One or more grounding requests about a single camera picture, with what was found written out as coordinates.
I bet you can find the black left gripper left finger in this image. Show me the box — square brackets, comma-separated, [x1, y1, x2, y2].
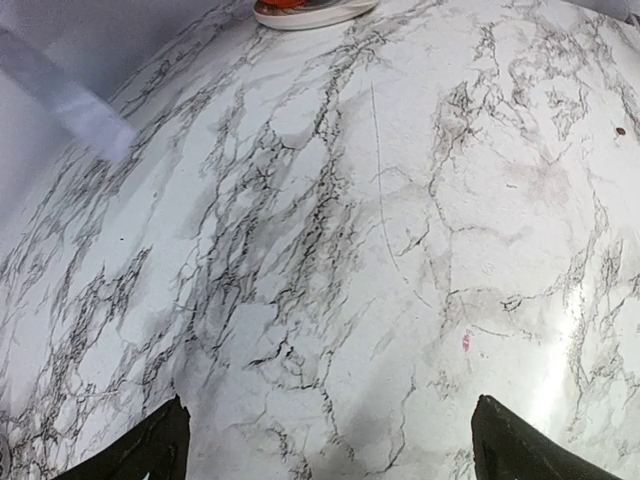
[57, 396, 190, 480]

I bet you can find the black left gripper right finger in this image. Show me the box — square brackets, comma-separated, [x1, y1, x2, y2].
[471, 395, 616, 480]

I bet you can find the lavender folding umbrella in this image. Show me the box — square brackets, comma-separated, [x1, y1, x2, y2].
[1, 27, 136, 162]

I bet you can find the orange white bowl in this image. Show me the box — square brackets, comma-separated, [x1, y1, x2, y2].
[257, 0, 305, 10]

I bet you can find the white ringed plate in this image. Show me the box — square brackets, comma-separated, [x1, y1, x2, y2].
[253, 0, 379, 31]

